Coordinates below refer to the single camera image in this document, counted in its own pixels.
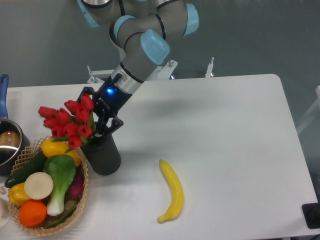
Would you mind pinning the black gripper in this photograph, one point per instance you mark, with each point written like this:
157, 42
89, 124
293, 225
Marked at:
109, 98

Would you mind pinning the red tulip bouquet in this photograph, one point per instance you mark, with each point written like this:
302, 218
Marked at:
72, 124

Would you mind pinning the dark grey ribbed vase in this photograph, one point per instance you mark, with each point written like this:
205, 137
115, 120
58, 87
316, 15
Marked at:
103, 155

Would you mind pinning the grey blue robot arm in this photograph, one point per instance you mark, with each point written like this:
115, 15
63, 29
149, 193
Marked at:
144, 39

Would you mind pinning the yellow squash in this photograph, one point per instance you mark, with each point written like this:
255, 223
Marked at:
51, 148

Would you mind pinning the green bok choy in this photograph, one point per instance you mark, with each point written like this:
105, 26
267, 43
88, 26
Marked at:
61, 168

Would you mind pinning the woven wicker basket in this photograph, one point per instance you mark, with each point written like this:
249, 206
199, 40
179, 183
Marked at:
26, 155

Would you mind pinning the dark green cucumber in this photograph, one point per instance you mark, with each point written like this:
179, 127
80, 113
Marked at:
36, 164

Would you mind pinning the magenta radish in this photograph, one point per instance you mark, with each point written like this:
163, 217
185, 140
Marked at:
77, 186

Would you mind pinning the cream round disc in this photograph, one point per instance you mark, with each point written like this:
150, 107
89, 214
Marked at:
38, 186

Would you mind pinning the green chili pepper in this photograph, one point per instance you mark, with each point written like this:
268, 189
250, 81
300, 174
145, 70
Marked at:
61, 219

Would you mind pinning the yellow bell pepper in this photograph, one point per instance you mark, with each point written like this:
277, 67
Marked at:
17, 194

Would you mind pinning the orange fruit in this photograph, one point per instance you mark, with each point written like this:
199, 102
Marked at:
32, 213

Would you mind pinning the small white garlic piece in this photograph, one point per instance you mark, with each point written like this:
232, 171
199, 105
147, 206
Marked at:
3, 191

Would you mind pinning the yellow banana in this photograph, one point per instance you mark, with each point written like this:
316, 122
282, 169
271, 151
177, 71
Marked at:
177, 193

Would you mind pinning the black device at edge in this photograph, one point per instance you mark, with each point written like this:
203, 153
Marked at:
311, 212

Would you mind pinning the blue handled saucepan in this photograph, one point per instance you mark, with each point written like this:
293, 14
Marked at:
12, 138

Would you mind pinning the white metal frame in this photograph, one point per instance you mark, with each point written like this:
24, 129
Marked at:
310, 114

